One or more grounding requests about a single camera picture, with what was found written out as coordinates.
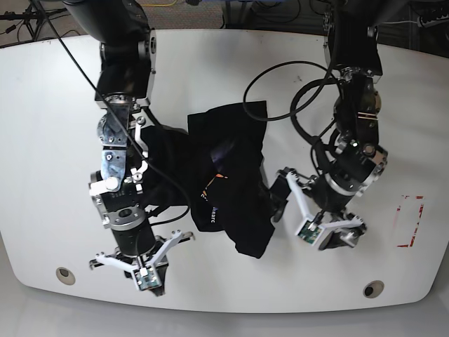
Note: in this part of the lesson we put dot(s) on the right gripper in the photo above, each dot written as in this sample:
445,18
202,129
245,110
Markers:
139,247

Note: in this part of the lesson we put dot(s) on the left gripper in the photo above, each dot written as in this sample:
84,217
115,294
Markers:
322,201

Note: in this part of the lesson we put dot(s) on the black printed T-shirt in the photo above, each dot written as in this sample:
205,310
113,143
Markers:
217,162

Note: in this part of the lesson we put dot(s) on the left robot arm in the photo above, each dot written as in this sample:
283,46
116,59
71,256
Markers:
337,114

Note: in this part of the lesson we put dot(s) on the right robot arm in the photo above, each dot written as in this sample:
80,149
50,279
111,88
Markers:
128,50

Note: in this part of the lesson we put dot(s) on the red tape marking rectangle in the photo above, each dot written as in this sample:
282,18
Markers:
407,220

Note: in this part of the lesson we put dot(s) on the white power strip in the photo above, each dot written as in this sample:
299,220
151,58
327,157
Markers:
433,18

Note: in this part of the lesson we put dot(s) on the black tripod stand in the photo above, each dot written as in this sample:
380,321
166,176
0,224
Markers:
32,18

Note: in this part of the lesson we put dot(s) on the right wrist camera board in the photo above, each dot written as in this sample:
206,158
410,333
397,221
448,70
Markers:
147,279

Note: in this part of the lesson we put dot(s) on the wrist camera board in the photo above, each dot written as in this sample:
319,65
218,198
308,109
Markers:
147,279
309,232

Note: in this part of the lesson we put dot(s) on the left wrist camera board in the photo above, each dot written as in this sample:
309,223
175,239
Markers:
309,232

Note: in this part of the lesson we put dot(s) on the right table cable grommet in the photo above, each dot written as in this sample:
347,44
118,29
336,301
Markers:
373,289

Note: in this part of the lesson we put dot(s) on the table cable grommet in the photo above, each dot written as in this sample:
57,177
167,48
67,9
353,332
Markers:
373,289
65,276

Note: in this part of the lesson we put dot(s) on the left table cable grommet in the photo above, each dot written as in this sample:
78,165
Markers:
65,276

